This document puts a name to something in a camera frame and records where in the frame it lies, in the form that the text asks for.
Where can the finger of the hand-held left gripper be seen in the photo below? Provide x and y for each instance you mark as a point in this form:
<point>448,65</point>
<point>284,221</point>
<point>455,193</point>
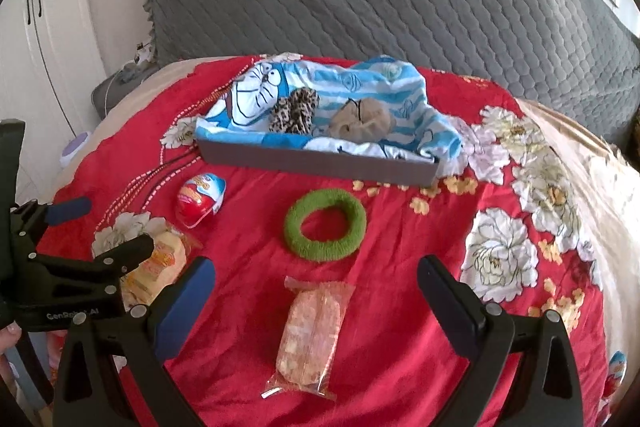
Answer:
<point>70,210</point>
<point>132,252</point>

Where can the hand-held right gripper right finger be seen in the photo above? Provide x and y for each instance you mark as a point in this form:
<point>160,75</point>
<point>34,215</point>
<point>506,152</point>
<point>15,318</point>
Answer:
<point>450,307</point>

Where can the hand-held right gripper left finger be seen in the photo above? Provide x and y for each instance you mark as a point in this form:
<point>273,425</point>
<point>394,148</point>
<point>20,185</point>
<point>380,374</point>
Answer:
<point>182,312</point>

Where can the yellow snack packet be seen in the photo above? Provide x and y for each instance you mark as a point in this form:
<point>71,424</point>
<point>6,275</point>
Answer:
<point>160,267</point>

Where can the red chocolate egg toy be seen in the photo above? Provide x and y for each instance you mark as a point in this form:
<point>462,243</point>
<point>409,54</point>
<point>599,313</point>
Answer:
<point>197,207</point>

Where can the clear orange snack packet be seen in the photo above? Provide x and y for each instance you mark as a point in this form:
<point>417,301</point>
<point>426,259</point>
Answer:
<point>312,332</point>

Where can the green fuzzy hair scrunchie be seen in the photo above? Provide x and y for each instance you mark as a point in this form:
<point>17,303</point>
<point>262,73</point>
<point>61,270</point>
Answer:
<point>300,242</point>

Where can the grey storage tray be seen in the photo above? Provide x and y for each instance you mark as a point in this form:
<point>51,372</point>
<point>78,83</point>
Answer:
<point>310,164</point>

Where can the pink sheer hair scrunchie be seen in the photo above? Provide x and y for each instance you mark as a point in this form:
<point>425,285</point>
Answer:
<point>367,119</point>

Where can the leopard print hair scrunchie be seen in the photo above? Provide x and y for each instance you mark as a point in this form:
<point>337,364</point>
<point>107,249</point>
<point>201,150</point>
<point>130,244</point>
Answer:
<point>292,112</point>

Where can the person's left hand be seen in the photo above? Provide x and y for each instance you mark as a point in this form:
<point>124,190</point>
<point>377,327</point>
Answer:
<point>7,336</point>

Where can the purple white round device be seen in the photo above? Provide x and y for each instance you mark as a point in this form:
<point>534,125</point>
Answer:
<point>75,149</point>

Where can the red floral blanket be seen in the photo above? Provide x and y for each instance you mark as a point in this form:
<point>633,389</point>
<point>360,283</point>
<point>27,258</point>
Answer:
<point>400,247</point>

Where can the grey bedside cabinet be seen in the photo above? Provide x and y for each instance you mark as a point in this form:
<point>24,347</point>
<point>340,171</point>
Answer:
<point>112,94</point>

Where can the white wardrobe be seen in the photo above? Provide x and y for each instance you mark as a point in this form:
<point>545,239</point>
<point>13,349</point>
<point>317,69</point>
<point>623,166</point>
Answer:
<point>30,82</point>

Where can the white charger plug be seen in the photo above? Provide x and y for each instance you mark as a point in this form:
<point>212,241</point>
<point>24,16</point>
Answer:
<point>142,54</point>

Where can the snack packets beside bed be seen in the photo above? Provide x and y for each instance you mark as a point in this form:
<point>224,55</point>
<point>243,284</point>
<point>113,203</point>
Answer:
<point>617,374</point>

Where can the box lined with Doraemon cloth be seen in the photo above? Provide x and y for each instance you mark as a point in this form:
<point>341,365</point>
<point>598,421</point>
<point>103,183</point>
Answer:
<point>365,82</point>

